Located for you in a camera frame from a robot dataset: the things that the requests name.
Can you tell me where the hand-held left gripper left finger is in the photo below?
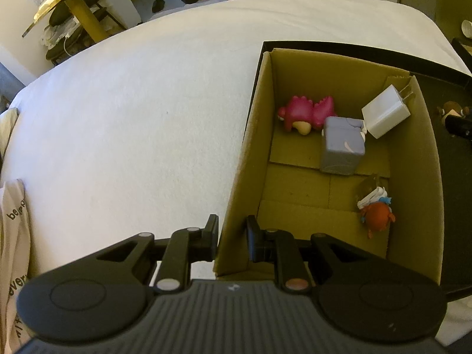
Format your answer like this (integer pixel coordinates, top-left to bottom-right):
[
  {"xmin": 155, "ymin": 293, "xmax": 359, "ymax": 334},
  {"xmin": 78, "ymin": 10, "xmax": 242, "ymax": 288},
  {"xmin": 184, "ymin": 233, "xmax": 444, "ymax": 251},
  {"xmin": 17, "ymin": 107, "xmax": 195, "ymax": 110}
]
[{"xmin": 40, "ymin": 214, "xmax": 219, "ymax": 294}]

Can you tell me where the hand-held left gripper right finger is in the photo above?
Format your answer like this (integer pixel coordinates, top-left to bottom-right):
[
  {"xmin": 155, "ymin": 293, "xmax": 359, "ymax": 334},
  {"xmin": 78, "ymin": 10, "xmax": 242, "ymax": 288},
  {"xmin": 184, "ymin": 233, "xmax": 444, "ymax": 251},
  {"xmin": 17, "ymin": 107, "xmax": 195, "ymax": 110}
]
[{"xmin": 246, "ymin": 214, "xmax": 431, "ymax": 293}]

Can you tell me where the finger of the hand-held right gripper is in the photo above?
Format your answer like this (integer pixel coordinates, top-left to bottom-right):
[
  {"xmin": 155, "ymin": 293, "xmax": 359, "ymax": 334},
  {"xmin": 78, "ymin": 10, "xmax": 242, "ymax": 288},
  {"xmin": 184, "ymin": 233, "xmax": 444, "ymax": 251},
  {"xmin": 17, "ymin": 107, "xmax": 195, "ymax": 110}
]
[{"xmin": 443, "ymin": 114, "xmax": 472, "ymax": 138}]

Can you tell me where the brown cardboard box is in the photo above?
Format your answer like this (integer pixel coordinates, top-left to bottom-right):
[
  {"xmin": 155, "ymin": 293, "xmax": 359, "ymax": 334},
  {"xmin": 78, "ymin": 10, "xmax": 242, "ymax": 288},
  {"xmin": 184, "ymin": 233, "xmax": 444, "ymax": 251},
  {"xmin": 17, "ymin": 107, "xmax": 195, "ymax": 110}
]
[{"xmin": 213, "ymin": 47, "xmax": 443, "ymax": 287}]

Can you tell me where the black tray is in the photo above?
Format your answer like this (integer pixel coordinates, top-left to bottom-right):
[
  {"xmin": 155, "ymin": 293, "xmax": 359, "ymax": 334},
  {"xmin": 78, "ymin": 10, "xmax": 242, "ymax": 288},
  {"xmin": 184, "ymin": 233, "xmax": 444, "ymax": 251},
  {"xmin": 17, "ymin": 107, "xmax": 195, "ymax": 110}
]
[{"xmin": 254, "ymin": 40, "xmax": 472, "ymax": 302}]

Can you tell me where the white plug charger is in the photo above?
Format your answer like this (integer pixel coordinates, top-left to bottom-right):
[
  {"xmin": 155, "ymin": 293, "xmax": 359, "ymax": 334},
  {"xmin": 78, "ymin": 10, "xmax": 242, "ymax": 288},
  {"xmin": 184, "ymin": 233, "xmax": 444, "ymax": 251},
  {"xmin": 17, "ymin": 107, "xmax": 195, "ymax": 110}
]
[{"xmin": 361, "ymin": 83, "xmax": 414, "ymax": 140}]

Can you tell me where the grey-purple cube toy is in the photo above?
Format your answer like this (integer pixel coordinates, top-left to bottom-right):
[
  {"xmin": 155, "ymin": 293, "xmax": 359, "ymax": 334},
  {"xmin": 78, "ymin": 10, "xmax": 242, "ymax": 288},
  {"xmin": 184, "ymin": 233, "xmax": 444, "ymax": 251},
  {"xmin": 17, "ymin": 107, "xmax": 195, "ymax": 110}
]
[{"xmin": 319, "ymin": 116, "xmax": 367, "ymax": 175}]

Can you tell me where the orange figurine toy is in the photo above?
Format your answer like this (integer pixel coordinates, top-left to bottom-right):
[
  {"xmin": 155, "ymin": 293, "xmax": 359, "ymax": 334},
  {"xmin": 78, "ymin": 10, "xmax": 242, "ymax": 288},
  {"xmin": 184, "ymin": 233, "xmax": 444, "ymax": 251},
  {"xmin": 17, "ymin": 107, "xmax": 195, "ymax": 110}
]
[{"xmin": 356, "ymin": 175, "xmax": 397, "ymax": 240}]

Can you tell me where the black side table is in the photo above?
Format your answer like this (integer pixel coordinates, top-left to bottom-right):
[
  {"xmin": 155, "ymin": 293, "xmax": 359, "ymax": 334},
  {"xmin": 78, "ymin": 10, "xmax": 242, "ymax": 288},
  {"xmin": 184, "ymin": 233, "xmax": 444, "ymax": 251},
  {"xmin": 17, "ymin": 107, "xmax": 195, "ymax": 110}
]
[{"xmin": 452, "ymin": 37, "xmax": 472, "ymax": 75}]

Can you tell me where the pink dinosaur toy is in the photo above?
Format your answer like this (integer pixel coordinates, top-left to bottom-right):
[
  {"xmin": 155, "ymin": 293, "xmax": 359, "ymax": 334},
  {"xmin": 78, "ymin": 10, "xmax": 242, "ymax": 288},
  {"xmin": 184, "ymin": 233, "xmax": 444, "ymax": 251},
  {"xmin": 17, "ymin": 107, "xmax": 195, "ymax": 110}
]
[{"xmin": 277, "ymin": 95, "xmax": 338, "ymax": 136}]

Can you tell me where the printed white cloth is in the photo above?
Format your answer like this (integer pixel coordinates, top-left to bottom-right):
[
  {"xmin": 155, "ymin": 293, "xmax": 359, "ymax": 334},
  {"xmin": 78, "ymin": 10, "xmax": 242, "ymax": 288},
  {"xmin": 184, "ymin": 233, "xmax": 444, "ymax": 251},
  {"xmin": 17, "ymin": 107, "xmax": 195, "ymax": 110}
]
[{"xmin": 0, "ymin": 179, "xmax": 38, "ymax": 354}]

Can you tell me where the beige pillow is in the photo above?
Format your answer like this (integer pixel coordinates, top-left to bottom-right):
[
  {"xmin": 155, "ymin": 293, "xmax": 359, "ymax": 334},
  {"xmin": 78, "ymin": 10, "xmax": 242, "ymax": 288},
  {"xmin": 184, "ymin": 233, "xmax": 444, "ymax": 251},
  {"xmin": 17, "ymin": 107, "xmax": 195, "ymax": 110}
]
[{"xmin": 0, "ymin": 108, "xmax": 21, "ymax": 163}]

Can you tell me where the gold round table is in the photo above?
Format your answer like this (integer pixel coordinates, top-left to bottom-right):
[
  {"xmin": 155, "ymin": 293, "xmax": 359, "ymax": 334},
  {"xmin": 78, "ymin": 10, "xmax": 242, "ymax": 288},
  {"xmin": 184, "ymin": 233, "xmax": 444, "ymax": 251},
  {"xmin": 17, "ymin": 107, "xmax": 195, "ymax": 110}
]
[{"xmin": 21, "ymin": 0, "xmax": 112, "ymax": 43}]

